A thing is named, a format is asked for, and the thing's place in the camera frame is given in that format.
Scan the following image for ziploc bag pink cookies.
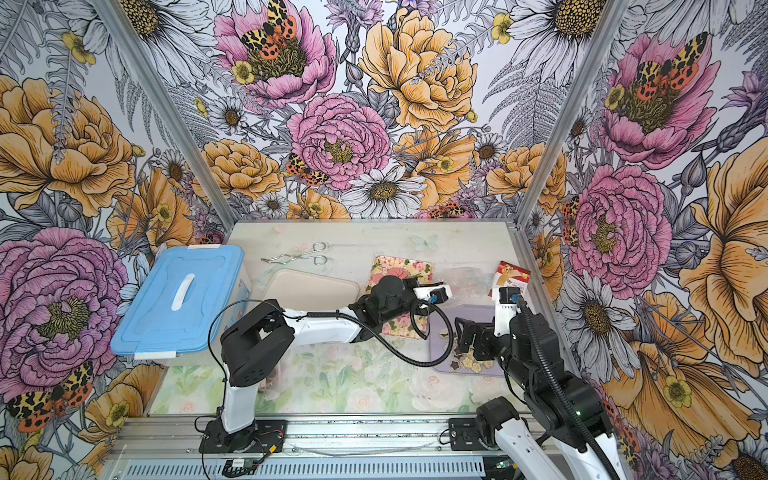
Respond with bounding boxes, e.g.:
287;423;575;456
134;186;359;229
439;266;493;298

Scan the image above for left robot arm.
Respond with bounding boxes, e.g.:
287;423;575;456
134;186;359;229
214;275;454;435

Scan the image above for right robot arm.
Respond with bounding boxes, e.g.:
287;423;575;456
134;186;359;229
447;287;627;479

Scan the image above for pile of pink cookies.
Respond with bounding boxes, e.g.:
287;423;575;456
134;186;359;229
370;267;415;288

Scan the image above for yellow floral tray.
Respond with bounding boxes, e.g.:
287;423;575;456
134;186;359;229
365;256;434;339

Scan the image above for pile of flower biscuits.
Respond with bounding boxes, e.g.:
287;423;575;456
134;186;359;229
449;347;495;375

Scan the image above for lavender plastic tray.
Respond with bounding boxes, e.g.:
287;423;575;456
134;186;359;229
428;303;505;377

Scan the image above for red white small box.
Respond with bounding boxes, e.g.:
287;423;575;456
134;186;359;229
488;261;531;298

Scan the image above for beige plastic tray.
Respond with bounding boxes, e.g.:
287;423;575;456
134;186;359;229
263;269;360;311

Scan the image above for metal scissors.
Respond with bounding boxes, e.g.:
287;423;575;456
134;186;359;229
261;241;329;266

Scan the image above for blue lidded storage box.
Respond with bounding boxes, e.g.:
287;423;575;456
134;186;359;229
110;244;252;362

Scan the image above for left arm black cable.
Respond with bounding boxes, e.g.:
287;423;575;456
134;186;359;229
305;299;456;368

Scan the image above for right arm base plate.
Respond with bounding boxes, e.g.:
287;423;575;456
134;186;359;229
448;417;487;451

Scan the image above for aluminium front rail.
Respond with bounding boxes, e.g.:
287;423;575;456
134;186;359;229
107;413;475;461

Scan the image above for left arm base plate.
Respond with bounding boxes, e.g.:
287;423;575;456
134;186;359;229
198;419;288;454

